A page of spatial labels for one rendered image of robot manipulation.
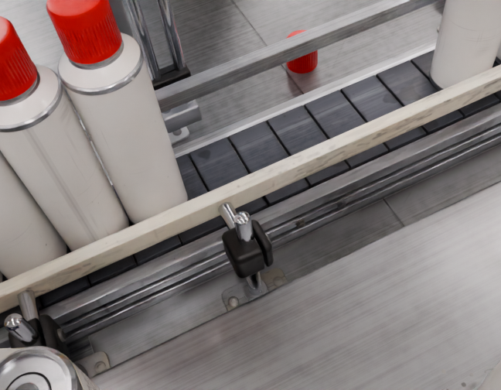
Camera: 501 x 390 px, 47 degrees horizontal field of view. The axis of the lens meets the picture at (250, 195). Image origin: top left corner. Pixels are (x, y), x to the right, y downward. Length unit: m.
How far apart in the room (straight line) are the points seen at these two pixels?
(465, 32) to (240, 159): 0.21
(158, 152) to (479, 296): 0.25
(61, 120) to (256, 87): 0.31
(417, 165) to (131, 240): 0.26
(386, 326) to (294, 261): 0.11
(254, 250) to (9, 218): 0.16
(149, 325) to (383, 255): 0.20
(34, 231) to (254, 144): 0.20
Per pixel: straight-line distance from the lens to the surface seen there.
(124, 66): 0.35
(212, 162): 0.50
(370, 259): 0.45
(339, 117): 0.53
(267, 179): 0.44
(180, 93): 0.45
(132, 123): 0.37
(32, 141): 0.36
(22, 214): 0.42
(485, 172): 0.57
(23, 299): 0.44
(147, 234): 0.43
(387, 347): 0.42
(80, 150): 0.38
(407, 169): 0.52
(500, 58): 0.59
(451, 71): 0.54
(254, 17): 0.71
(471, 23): 0.50
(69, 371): 0.23
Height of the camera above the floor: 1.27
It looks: 55 degrees down
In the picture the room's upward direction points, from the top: 9 degrees counter-clockwise
